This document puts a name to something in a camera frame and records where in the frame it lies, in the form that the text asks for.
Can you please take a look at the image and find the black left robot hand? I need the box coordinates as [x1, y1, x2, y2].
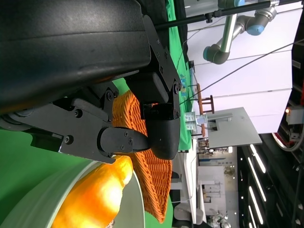
[0, 0, 182, 164]

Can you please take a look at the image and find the orange striped bread bun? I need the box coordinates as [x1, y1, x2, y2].
[51, 155, 133, 228]

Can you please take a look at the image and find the grey-green bowl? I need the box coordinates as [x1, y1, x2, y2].
[0, 158, 145, 228]

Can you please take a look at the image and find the orange wicker basket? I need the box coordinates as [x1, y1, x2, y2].
[111, 90, 173, 224]

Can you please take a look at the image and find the black backdrop cloth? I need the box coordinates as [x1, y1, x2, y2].
[139, 0, 188, 60]

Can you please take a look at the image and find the green backdrop cloth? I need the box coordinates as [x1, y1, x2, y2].
[165, 0, 199, 154]

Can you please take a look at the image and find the black pole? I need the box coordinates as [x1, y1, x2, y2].
[153, 0, 273, 31]

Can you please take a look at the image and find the colourful printed sticker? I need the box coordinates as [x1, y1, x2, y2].
[180, 73, 190, 98]

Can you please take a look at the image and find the green tablecloth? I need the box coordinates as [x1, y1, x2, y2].
[0, 78, 176, 228]

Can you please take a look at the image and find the brown wooden stool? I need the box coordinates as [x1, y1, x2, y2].
[196, 83, 216, 114]

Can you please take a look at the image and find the grey table top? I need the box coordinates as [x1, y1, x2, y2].
[206, 106, 263, 149]

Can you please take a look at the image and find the grey box with orange lamp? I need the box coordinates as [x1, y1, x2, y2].
[285, 106, 304, 125]

